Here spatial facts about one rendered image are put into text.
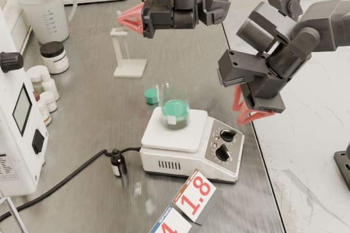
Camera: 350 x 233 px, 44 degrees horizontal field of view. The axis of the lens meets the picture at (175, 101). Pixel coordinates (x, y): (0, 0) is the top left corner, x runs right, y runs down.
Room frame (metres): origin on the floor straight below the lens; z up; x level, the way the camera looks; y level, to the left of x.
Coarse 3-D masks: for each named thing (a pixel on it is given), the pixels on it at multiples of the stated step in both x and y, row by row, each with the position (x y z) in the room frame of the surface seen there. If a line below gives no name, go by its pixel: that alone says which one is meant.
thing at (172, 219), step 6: (168, 216) 0.48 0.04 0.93; (174, 216) 0.49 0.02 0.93; (180, 216) 0.49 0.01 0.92; (162, 222) 0.47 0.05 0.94; (168, 222) 0.48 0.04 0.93; (174, 222) 0.48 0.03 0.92; (180, 222) 0.48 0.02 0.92; (162, 228) 0.46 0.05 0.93; (168, 228) 0.47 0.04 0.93; (174, 228) 0.47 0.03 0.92; (180, 228) 0.47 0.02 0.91
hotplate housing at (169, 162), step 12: (204, 132) 0.66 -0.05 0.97; (240, 132) 0.69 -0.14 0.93; (204, 144) 0.63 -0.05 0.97; (144, 156) 0.62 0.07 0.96; (156, 156) 0.61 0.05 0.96; (168, 156) 0.61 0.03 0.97; (180, 156) 0.60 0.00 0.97; (192, 156) 0.60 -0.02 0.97; (204, 156) 0.60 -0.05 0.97; (240, 156) 0.62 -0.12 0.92; (144, 168) 0.62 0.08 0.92; (156, 168) 0.62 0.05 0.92; (168, 168) 0.61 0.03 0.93; (180, 168) 0.60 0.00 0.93; (192, 168) 0.59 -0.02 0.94; (204, 168) 0.58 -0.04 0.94; (216, 168) 0.58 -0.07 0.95; (216, 180) 0.58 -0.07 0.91; (228, 180) 0.57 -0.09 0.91
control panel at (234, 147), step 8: (216, 120) 0.70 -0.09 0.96; (216, 128) 0.68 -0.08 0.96; (224, 128) 0.68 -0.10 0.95; (232, 128) 0.69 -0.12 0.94; (240, 136) 0.67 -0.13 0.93; (208, 144) 0.63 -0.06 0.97; (224, 144) 0.64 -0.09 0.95; (232, 144) 0.65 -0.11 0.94; (240, 144) 0.65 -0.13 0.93; (208, 152) 0.61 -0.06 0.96; (232, 152) 0.62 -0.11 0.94; (216, 160) 0.59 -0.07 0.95; (232, 160) 0.60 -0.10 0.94; (224, 168) 0.58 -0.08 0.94; (232, 168) 0.58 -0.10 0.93
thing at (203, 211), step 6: (186, 180) 0.56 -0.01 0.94; (210, 192) 0.55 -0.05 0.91; (216, 192) 0.55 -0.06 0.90; (210, 198) 0.54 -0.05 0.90; (216, 198) 0.54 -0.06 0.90; (204, 204) 0.52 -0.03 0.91; (210, 204) 0.52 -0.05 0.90; (198, 210) 0.51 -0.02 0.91; (204, 210) 0.51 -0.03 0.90; (210, 210) 0.51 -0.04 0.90; (186, 216) 0.50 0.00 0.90; (198, 216) 0.50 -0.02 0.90; (204, 216) 0.50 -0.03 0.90; (198, 222) 0.49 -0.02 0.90
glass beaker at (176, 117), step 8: (160, 88) 0.70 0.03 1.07; (168, 88) 0.71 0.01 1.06; (176, 88) 0.71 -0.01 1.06; (184, 88) 0.70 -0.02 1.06; (160, 96) 0.69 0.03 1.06; (168, 96) 0.71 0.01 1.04; (176, 96) 0.71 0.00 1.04; (184, 96) 0.70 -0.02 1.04; (160, 104) 0.67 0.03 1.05; (168, 104) 0.65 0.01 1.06; (176, 104) 0.65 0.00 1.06; (184, 104) 0.66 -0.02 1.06; (168, 112) 0.65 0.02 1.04; (176, 112) 0.65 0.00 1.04; (184, 112) 0.65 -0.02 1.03; (168, 120) 0.65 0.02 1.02; (176, 120) 0.65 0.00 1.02; (184, 120) 0.65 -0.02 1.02; (168, 128) 0.65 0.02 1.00; (176, 128) 0.65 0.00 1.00; (184, 128) 0.65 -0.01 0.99
